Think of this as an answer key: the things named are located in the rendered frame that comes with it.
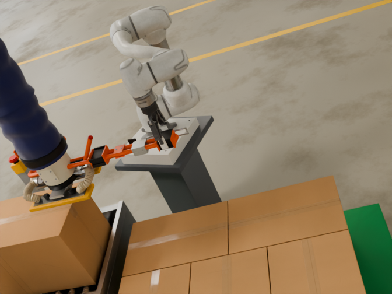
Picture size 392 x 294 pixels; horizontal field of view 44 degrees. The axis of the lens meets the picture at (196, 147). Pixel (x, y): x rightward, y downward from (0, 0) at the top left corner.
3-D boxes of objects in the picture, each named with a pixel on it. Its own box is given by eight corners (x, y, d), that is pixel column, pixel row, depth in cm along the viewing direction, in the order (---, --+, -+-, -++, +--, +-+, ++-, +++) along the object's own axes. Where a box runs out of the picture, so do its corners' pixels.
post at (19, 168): (86, 266, 359) (10, 166, 304) (88, 259, 364) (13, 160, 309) (94, 264, 357) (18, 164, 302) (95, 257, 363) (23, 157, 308)
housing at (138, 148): (134, 157, 227) (130, 150, 225) (137, 148, 232) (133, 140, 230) (147, 153, 225) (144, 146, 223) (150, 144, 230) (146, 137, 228)
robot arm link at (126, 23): (107, 31, 240) (132, 21, 240) (103, 20, 255) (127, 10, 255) (117, 54, 248) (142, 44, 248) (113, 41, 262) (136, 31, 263)
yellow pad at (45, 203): (30, 212, 241) (24, 205, 238) (37, 198, 249) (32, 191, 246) (90, 199, 231) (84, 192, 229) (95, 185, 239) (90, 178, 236)
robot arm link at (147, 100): (130, 100, 207) (136, 111, 210) (149, 95, 204) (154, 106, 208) (134, 89, 214) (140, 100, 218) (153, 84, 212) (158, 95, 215)
